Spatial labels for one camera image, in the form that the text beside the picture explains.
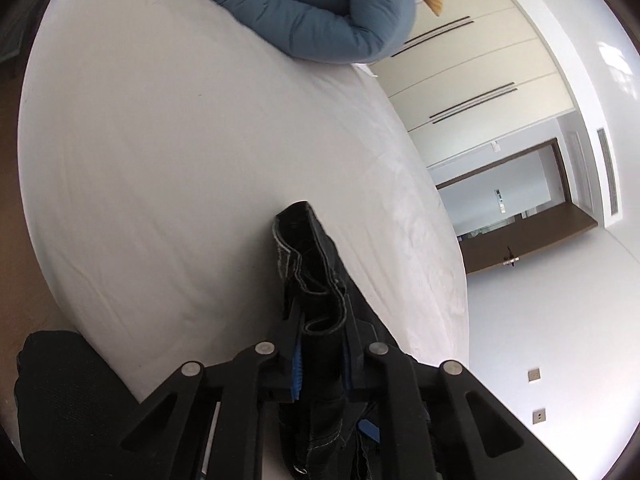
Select long dark wardrobe handle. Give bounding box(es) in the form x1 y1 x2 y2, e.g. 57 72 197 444
442 82 516 114
390 20 475 59
403 15 474 46
430 87 519 124

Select cream wardrobe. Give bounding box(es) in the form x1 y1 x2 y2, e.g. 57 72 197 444
367 0 576 171

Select brown wooden door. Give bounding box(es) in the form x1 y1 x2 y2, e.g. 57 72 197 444
459 204 601 275

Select bed with white sheet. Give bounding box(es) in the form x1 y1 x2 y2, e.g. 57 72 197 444
17 0 469 403

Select black pants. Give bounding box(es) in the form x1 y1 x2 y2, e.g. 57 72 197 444
272 201 436 480

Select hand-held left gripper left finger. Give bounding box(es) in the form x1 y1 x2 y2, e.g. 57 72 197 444
120 301 307 480

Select dark cloth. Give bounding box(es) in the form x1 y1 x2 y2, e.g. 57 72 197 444
14 330 147 480

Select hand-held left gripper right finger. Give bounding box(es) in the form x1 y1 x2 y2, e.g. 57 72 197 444
342 322 581 480

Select blue folded duvet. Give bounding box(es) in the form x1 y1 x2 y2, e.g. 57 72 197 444
202 0 417 65

